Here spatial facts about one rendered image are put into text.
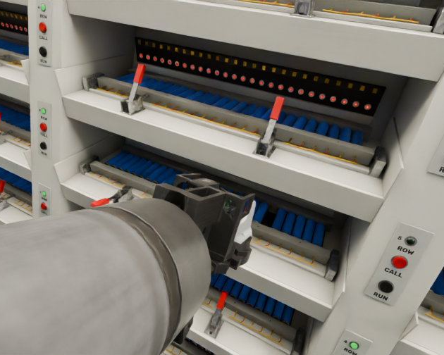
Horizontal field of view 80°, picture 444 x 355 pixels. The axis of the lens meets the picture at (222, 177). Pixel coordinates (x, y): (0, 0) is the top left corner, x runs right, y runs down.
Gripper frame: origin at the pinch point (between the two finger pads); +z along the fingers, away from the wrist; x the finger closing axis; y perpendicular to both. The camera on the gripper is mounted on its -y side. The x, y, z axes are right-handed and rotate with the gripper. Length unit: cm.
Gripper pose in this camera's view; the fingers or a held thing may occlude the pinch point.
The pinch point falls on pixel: (230, 225)
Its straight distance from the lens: 38.9
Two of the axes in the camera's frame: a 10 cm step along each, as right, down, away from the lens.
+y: 2.9, -9.5, -1.4
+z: 3.3, -0.4, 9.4
